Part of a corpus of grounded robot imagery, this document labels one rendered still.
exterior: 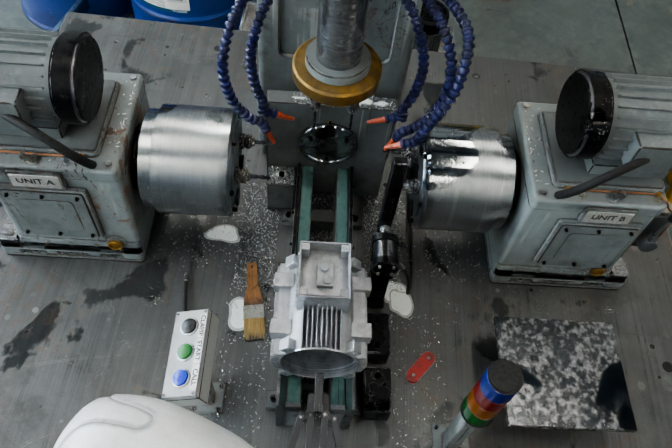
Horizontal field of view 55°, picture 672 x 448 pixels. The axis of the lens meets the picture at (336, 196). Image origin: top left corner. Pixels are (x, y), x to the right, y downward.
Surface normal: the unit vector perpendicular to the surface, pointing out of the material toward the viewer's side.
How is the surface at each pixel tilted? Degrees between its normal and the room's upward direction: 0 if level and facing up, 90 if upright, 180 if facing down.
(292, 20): 90
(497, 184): 43
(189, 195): 77
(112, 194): 90
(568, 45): 0
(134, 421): 29
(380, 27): 90
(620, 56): 0
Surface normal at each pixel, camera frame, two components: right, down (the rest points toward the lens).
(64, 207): -0.03, 0.82
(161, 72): 0.07, -0.58
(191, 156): 0.05, 0.01
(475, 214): 0.00, 0.66
